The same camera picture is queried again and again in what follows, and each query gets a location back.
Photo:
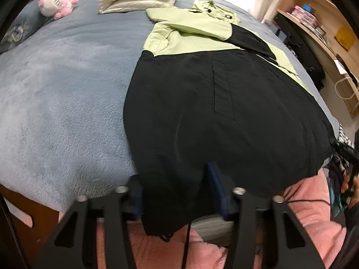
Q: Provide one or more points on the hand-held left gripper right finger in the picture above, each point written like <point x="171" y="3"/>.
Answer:
<point x="216" y="186"/>

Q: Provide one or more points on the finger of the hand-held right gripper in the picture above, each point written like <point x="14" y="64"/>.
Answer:
<point x="342" y="149"/>

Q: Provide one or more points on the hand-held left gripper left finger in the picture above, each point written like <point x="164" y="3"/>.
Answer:
<point x="134" y="201"/>

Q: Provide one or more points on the green and black hooded jacket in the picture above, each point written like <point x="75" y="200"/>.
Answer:
<point x="196" y="103"/>

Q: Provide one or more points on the person's right hand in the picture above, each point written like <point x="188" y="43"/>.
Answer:
<point x="345" y="186"/>

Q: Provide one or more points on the striped black white cloth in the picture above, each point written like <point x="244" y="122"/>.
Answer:
<point x="345" y="136"/>

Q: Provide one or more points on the person's pink fleece clothing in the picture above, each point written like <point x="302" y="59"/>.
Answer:
<point x="308" y="224"/>

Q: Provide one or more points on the black round pad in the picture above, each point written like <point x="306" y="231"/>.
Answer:
<point x="350" y="67"/>

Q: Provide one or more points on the white paper sheet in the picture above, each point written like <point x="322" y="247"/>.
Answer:
<point x="340" y="66"/>

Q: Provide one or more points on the black bag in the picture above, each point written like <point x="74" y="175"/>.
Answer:
<point x="300" y="50"/>

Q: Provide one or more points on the yellow bag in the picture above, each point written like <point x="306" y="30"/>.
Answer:
<point x="345" y="37"/>

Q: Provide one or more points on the colourful small box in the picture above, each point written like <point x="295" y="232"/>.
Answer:
<point x="320" y="29"/>

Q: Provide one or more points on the bed with blue fleece cover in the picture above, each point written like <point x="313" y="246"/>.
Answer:
<point x="70" y="89"/>

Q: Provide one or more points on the stack of pink boxes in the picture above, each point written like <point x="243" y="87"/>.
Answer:
<point x="304" y="18"/>

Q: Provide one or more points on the wooden bookshelf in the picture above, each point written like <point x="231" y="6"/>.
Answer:
<point x="328" y="8"/>

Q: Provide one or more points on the white printed box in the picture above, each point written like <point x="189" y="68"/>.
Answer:
<point x="268" y="23"/>

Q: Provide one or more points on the small blue box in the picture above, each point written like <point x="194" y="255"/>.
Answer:
<point x="307" y="7"/>

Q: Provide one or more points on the blue rolled fleece blanket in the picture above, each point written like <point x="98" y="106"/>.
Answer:
<point x="28" y="19"/>

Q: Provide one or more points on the pink cat plush toy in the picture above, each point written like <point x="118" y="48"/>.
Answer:
<point x="54" y="2"/>

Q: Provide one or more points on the wooden bed frame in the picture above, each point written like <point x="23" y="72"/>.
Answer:
<point x="25" y="229"/>

